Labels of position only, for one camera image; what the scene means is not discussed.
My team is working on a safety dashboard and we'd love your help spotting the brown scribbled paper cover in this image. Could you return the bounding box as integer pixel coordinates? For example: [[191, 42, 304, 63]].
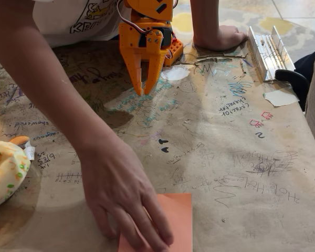
[[0, 39, 315, 252]]

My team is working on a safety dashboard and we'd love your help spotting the black rounded clamp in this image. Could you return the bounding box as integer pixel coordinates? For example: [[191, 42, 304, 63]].
[[275, 69, 311, 111]]

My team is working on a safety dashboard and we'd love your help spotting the yellow patterned plush toy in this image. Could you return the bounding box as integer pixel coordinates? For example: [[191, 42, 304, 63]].
[[0, 135, 36, 211]]

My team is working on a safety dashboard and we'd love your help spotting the dark blue garment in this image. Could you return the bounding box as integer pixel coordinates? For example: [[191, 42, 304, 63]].
[[293, 43, 315, 81]]

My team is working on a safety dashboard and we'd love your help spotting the person right hand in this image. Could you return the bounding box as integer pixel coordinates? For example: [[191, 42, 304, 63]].
[[77, 135, 174, 252]]

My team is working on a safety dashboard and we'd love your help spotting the grey yellow patterned rug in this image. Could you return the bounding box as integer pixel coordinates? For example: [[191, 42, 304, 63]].
[[170, 0, 315, 62]]

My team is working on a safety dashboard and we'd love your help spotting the pink square sticky note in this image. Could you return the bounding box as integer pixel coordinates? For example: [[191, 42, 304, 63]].
[[117, 193, 193, 252]]

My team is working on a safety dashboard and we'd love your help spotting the person left forearm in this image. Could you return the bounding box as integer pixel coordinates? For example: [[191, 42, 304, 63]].
[[190, 0, 223, 40]]

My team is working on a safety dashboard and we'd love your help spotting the person left hand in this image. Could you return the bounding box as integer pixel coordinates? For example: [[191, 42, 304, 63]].
[[193, 25, 249, 52]]

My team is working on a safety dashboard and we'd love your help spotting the white printed shirt torso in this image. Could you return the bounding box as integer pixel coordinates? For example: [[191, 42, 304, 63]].
[[31, 0, 133, 49]]

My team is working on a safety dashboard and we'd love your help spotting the orange robot base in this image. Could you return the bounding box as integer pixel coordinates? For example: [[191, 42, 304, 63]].
[[162, 34, 184, 67]]

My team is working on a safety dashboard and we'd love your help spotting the person right forearm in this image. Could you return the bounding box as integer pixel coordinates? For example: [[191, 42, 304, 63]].
[[0, 0, 125, 158]]

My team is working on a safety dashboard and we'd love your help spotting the white red servo cable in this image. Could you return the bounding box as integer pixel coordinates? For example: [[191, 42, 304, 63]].
[[116, 0, 148, 35]]

